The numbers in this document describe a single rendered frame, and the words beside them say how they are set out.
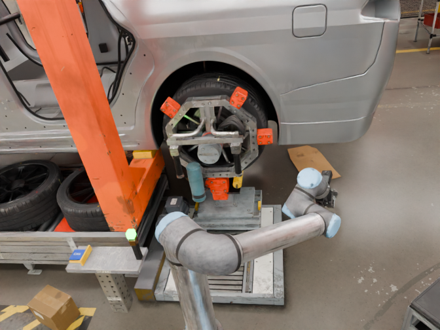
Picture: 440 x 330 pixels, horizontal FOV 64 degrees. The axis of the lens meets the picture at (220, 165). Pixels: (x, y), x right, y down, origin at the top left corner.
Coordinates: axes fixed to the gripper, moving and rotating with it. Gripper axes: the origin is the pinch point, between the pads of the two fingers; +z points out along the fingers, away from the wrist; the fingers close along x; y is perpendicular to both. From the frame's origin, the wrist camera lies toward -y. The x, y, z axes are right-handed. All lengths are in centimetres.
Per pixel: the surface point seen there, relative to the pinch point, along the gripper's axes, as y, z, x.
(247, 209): -6, 52, -74
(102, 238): 33, -12, -138
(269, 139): -37, 5, -40
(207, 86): -57, -28, -67
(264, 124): -46, 3, -44
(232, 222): 5, 50, -83
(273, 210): -14, 82, -67
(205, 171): -20, 10, -85
